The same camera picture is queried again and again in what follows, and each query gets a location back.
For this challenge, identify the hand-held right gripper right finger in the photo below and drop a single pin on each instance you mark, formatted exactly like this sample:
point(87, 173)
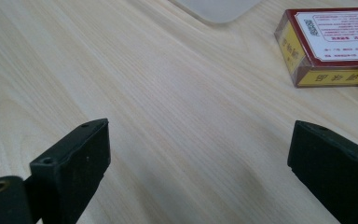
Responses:
point(335, 174)

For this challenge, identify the clear plastic container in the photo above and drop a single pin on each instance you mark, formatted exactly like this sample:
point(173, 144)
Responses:
point(217, 11)

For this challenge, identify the yellow and red box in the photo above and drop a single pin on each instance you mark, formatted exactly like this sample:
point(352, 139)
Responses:
point(332, 46)

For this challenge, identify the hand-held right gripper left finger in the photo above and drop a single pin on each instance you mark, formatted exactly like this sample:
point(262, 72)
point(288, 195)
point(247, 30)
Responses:
point(74, 168)

